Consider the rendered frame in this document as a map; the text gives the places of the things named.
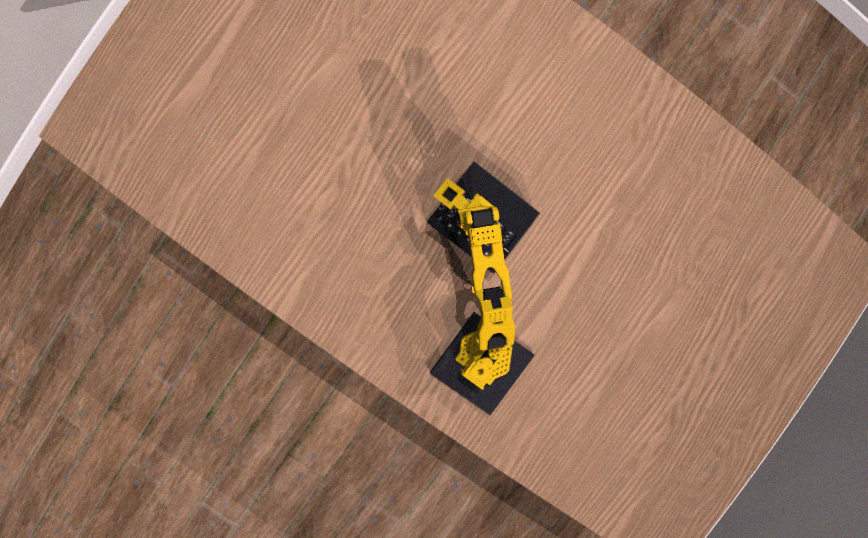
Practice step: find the black lighting desk panel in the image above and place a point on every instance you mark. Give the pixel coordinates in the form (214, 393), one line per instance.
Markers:
(515, 213)

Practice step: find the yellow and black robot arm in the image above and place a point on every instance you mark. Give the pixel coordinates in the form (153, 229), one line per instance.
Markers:
(495, 303)

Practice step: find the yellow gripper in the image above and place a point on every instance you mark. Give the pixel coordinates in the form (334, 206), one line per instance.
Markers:
(452, 195)

